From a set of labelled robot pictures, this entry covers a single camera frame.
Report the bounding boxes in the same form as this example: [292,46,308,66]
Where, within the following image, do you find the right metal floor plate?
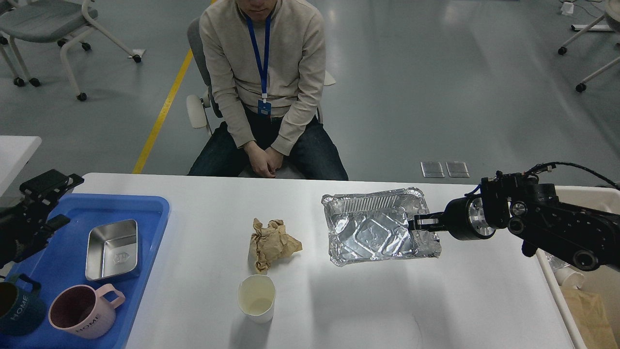
[445,161,471,178]

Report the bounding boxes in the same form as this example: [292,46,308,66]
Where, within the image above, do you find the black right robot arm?
[409,161,620,271]

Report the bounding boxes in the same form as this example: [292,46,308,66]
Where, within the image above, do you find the beige plastic bin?
[534,186,620,349]

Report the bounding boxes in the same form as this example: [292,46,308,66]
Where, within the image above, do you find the blue lanyard with badge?
[245,15,273,117]

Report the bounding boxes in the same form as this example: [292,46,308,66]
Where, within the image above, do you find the metal floor plate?
[445,161,471,178]
[420,161,445,178]

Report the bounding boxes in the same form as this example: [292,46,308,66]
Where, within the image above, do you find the blue plastic tray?
[0,194,170,349]

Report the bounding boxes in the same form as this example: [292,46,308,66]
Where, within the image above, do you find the crumpled foil in bin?
[544,252,570,273]

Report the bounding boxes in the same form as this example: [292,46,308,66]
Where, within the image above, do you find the brown paper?
[560,286,619,349]
[248,217,303,274]

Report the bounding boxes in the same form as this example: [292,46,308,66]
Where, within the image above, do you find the dark blue HOME mug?
[0,273,47,336]

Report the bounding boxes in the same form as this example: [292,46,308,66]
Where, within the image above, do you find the white paper cup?
[237,274,276,323]

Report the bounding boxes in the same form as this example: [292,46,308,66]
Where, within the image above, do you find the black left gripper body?
[0,204,51,268]

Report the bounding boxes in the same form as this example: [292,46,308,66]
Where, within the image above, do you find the stainless steel rectangular tray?
[85,219,141,284]

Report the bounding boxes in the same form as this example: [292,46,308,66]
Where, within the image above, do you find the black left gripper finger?
[19,169,84,207]
[38,214,71,238]

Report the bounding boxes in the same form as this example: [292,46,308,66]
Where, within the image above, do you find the pink HOME mug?
[48,284,126,339]

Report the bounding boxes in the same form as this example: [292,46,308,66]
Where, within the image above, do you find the white chair base right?
[557,0,620,93]

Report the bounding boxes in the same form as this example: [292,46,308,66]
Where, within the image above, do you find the aluminium foil container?
[321,187,442,267]

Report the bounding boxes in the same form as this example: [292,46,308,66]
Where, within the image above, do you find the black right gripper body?
[443,197,496,241]

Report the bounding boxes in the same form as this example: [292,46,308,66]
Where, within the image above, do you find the white cup in bin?
[554,267,585,289]

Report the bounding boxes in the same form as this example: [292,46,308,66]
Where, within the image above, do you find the white side table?
[0,135,42,195]

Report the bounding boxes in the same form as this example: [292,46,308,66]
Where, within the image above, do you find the brown paper in bin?
[560,286,619,349]

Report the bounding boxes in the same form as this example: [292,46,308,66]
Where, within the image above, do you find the left metal floor plate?
[420,161,445,178]

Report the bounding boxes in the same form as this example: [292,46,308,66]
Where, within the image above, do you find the white grey rolling chair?
[0,0,142,101]

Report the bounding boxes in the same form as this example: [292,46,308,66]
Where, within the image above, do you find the white power adapter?
[560,1,575,17]

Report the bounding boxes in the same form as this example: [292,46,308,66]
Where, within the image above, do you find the seated person in beige sweater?
[188,0,349,181]

